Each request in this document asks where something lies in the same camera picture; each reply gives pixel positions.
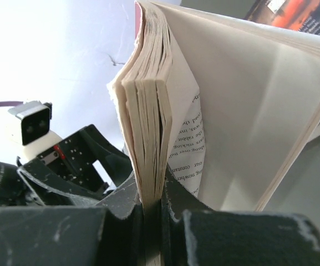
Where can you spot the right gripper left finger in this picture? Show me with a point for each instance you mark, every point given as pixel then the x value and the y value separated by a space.
pixel 109 233

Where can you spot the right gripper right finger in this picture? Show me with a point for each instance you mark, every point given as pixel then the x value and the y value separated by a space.
pixel 194 234

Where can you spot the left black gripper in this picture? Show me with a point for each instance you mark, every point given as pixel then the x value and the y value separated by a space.
pixel 64 174

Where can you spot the red and cream book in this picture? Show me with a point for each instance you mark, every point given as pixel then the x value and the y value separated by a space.
pixel 227 104

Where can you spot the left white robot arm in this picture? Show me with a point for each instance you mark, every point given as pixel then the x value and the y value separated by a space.
pixel 13 191

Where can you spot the dark sunset cover book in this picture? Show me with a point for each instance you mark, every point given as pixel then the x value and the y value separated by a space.
pixel 298 15

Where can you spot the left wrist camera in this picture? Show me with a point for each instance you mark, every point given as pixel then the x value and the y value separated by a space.
pixel 29 127

